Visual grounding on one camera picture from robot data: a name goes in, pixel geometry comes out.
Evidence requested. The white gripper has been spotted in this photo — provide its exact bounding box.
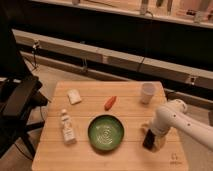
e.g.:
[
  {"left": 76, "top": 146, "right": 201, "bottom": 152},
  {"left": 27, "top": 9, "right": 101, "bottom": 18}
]
[{"left": 149, "top": 120, "right": 170, "bottom": 150}]

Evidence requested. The black eraser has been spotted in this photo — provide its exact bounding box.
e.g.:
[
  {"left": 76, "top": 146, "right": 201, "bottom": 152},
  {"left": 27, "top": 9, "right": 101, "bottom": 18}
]
[{"left": 143, "top": 130, "right": 155, "bottom": 150}]

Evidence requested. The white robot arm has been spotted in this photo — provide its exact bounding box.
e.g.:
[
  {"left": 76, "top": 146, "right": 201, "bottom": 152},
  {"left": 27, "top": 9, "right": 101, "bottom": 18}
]
[{"left": 149, "top": 99, "right": 213, "bottom": 151}]

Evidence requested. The white sponge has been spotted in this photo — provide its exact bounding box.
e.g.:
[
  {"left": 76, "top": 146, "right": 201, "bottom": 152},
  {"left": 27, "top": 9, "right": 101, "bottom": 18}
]
[{"left": 68, "top": 89, "right": 82, "bottom": 105}]

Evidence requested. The white paper cup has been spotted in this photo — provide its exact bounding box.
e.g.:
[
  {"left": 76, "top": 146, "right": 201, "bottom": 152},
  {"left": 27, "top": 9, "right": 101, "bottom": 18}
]
[{"left": 141, "top": 82, "right": 156, "bottom": 104}]

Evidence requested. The green plate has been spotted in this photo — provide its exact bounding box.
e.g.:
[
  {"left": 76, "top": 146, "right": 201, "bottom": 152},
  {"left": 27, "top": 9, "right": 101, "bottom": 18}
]
[{"left": 88, "top": 115, "right": 124, "bottom": 152}]

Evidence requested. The orange carrot toy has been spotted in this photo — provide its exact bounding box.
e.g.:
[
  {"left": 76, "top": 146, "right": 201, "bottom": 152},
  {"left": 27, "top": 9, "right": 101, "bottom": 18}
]
[{"left": 104, "top": 96, "right": 117, "bottom": 111}]

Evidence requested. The black office chair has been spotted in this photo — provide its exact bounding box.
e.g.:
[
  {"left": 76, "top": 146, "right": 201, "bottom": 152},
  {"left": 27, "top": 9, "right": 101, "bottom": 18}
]
[{"left": 0, "top": 20, "right": 48, "bottom": 158}]

